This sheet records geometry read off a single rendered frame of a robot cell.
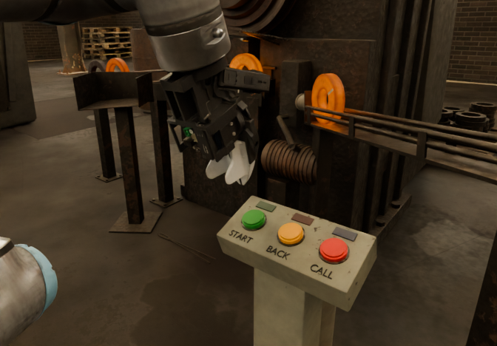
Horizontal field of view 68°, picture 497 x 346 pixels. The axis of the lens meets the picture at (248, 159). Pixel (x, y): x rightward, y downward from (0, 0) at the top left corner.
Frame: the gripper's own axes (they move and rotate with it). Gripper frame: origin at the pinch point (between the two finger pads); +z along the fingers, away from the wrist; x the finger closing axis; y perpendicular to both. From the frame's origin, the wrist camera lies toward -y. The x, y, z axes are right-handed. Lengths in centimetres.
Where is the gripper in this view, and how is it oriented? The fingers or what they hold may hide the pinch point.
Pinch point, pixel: (243, 174)
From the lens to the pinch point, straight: 57.8
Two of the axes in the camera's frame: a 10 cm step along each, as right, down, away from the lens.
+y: -5.6, 5.8, -5.9
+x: 8.0, 1.9, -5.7
